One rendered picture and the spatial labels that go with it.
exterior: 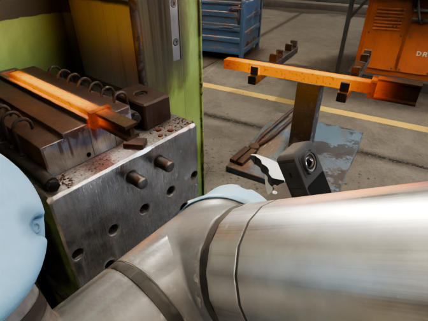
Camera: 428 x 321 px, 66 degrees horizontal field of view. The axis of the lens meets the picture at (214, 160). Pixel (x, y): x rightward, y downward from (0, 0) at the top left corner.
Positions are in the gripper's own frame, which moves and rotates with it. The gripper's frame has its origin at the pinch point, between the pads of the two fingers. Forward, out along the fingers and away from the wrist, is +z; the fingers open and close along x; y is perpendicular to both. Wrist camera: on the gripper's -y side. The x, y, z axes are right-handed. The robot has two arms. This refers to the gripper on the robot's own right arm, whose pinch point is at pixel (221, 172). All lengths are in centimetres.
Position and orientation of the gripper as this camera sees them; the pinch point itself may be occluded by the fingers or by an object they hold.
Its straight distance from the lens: 49.0
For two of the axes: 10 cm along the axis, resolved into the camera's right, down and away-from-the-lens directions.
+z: -7.7, -3.5, 5.3
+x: 6.4, -4.3, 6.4
